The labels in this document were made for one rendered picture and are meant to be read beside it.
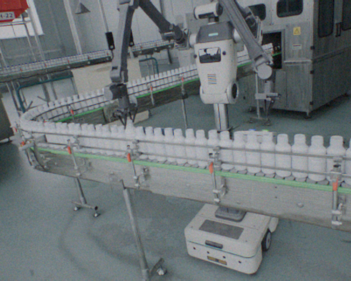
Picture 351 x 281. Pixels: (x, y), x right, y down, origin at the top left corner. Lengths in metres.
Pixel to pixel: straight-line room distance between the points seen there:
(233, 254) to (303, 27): 3.50
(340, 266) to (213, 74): 1.49
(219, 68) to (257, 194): 0.85
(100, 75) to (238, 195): 4.51
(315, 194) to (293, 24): 3.85
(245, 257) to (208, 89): 1.10
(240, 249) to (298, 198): 0.90
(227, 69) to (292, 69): 3.17
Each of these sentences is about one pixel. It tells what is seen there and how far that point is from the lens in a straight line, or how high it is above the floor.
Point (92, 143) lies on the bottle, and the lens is 1.79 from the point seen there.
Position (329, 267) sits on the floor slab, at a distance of 2.36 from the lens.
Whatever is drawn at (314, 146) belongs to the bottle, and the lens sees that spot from 1.18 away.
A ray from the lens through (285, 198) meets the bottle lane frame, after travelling 1.27.
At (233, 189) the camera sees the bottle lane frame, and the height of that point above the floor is 0.92.
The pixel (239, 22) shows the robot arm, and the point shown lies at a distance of 1.38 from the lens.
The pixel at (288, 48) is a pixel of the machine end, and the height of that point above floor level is 1.07.
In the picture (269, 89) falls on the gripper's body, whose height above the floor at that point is 1.29.
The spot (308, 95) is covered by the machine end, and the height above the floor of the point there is 0.38.
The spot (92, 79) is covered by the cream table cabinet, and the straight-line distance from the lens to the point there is 5.48.
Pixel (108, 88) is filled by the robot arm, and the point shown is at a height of 1.39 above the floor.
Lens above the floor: 1.60
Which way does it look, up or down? 20 degrees down
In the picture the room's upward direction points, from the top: 9 degrees counter-clockwise
